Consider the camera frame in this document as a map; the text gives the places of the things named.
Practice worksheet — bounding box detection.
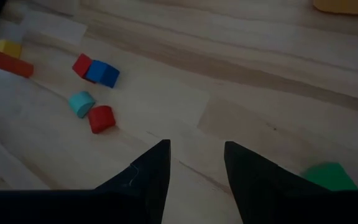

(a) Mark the yellow plastic bin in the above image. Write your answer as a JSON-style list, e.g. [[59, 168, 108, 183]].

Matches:
[[312, 0, 358, 17]]

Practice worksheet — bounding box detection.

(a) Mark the orange long block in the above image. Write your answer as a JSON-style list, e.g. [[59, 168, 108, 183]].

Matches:
[[0, 50, 35, 79]]

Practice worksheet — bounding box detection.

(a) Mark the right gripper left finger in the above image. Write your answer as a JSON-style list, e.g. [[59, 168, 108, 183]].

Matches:
[[82, 139, 172, 224]]

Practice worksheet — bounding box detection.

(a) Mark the green cube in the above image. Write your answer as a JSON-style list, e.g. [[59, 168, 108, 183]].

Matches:
[[300, 161, 358, 192]]

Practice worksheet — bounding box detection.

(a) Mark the blue cube block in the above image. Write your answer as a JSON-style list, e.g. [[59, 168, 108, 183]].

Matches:
[[85, 59, 121, 89]]

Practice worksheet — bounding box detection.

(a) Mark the light blue cube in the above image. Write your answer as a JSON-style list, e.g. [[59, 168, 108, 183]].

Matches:
[[68, 90, 96, 119]]

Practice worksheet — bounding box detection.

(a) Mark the red cube block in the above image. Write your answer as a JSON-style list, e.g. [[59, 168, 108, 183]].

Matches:
[[71, 53, 95, 83]]

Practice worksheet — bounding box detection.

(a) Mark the yellow cube block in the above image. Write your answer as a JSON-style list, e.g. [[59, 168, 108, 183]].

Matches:
[[0, 39, 23, 59]]

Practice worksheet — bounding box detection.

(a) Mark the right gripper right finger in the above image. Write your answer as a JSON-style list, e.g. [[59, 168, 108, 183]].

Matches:
[[224, 141, 347, 224]]

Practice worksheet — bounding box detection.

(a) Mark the red half-cylinder block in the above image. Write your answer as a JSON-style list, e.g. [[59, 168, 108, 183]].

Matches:
[[87, 105, 117, 135]]

